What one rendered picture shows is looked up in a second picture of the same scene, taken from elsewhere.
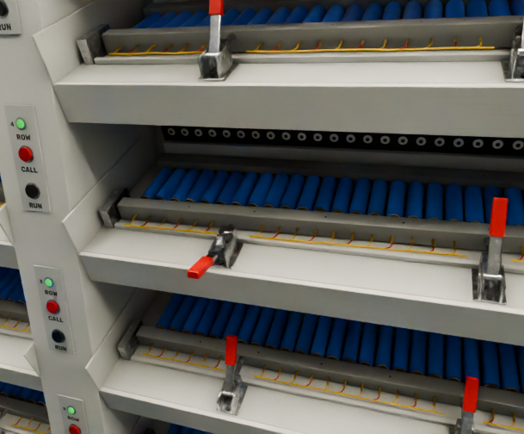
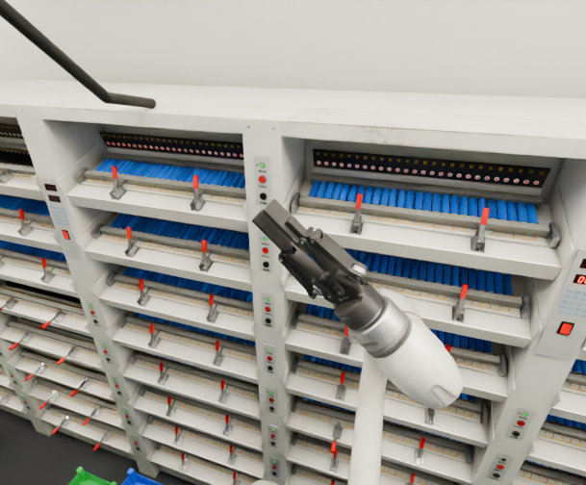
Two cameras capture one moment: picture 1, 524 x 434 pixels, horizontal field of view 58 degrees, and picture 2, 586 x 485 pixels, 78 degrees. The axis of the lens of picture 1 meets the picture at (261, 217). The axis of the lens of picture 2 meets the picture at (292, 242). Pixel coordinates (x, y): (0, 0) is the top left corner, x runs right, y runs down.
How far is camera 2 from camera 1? 101 cm
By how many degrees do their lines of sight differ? 9
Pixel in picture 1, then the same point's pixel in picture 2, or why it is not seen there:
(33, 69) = (279, 382)
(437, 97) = (406, 421)
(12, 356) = (249, 440)
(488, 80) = (420, 421)
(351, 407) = not seen: hidden behind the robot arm
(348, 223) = not seen: hidden behind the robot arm
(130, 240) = (302, 420)
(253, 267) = (346, 439)
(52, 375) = (267, 451)
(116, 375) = (291, 452)
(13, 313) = (245, 421)
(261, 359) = (343, 452)
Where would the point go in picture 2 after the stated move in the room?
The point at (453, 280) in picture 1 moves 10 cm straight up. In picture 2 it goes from (409, 452) to (414, 433)
